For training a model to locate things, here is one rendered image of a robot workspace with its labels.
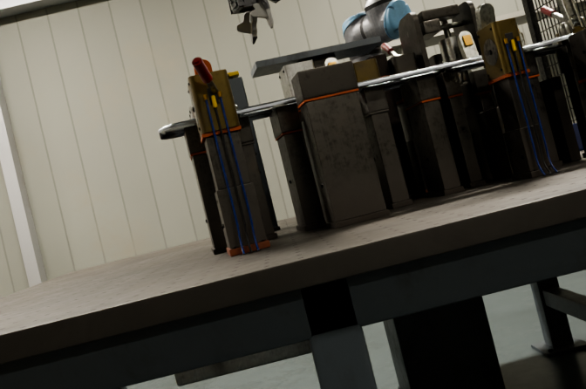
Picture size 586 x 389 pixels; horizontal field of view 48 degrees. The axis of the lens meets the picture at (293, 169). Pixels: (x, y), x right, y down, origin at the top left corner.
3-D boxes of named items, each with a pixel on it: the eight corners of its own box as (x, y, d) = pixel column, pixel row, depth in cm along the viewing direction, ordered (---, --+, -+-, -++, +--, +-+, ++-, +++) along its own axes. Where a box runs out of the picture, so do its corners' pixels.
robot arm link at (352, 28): (366, 58, 241) (357, 22, 241) (391, 46, 230) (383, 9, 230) (342, 60, 233) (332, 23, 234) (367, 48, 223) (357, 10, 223)
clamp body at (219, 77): (230, 260, 125) (186, 73, 127) (226, 255, 139) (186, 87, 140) (275, 249, 127) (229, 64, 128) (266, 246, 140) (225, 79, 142)
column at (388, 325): (398, 389, 243) (355, 214, 245) (479, 368, 244) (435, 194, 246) (416, 417, 212) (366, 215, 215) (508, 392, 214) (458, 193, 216)
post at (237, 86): (254, 235, 183) (216, 81, 184) (251, 235, 190) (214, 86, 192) (280, 229, 184) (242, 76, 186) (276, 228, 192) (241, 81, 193)
